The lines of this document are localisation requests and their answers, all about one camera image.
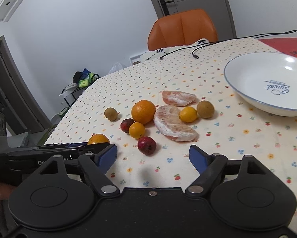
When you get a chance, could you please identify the black door handle lock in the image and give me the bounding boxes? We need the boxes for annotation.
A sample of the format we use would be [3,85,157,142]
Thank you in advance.
[159,0,174,16]

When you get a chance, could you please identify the orange leather chair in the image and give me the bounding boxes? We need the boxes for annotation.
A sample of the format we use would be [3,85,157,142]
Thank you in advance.
[148,9,218,51]

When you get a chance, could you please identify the white box behind chair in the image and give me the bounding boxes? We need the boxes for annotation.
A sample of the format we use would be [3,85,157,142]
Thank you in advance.
[130,55,141,66]

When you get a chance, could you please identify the brown longan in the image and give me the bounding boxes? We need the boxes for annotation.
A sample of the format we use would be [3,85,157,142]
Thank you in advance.
[104,107,118,122]
[196,101,215,119]

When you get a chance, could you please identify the small pomelo segment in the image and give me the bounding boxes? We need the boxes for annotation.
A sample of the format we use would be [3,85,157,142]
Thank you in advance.
[162,91,196,107]

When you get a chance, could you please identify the green and black bag pile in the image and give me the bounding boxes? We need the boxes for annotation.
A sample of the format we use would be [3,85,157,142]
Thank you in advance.
[73,68,100,88]

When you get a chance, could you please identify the white plate blue rim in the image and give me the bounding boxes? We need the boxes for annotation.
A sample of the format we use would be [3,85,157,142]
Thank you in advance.
[224,52,297,117]

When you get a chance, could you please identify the clear plastic bag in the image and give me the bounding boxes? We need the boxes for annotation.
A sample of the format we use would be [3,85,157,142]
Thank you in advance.
[108,62,126,75]

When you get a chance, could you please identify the red paper mat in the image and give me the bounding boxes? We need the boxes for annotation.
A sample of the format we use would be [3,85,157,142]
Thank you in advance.
[260,37,297,58]

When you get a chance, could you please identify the large pomelo segment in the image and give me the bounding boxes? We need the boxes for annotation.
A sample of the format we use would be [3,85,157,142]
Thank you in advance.
[153,105,198,142]

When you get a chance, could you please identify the white cushion black letters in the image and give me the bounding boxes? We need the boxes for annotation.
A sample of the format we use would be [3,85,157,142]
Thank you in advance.
[140,38,209,62]

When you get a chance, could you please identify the black usb cable left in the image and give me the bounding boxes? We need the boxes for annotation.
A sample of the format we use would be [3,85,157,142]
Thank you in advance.
[159,38,226,60]

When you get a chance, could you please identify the large orange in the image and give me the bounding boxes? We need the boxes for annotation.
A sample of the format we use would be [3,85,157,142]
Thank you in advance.
[131,100,156,125]

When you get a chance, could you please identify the black usb cable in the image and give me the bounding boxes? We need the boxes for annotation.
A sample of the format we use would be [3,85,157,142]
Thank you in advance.
[191,25,297,60]
[159,38,226,60]

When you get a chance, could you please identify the dark doorway frame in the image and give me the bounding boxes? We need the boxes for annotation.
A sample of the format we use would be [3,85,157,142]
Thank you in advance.
[0,36,52,135]

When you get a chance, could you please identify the orange mandarin edge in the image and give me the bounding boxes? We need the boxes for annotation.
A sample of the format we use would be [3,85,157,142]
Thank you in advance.
[88,134,110,145]

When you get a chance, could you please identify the black usb cable right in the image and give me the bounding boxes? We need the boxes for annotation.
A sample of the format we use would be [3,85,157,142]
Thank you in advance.
[191,25,297,60]

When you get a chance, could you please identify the small orange kumquat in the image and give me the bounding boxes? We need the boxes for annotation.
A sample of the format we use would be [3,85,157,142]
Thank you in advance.
[129,123,145,139]

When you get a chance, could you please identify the black side rack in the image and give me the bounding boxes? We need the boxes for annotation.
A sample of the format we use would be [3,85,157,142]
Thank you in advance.
[59,83,91,107]

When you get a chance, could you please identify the floral patterned tablecloth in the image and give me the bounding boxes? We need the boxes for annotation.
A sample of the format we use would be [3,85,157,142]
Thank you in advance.
[48,38,297,233]

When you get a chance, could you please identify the yellow kumquat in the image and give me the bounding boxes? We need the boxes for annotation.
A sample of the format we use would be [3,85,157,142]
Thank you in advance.
[179,106,197,123]

